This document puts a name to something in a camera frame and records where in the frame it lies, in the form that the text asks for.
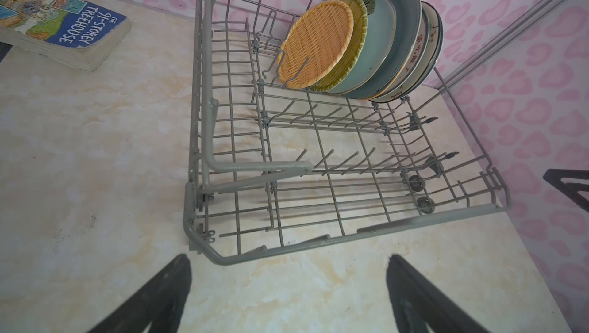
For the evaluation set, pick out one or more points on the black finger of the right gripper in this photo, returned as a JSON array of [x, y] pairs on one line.
[[572, 183]]

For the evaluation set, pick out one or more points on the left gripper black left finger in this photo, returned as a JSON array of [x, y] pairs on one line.
[[157, 306]]

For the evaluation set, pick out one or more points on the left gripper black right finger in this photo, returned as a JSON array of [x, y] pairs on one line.
[[419, 306]]

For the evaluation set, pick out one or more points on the white plate orange sunburst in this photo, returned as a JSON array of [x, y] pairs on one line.
[[425, 64]]

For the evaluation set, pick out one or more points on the cream floral plate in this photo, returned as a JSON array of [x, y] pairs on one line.
[[435, 61]]

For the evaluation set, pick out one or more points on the pale green plate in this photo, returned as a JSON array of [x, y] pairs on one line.
[[382, 25]]

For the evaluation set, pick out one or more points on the grey-blue plate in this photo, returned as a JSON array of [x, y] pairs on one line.
[[409, 14]]

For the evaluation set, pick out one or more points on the green bamboo woven tray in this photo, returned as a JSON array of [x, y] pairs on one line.
[[347, 62]]

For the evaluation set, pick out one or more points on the orange woven round tray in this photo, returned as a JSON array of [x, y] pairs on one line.
[[315, 44]]

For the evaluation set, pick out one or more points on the colourful book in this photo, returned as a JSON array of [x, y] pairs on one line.
[[76, 33]]

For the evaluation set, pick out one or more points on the grey wire dish rack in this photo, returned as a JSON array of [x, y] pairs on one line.
[[274, 170]]

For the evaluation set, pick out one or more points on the grey metal frame post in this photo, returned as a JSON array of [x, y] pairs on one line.
[[515, 30]]

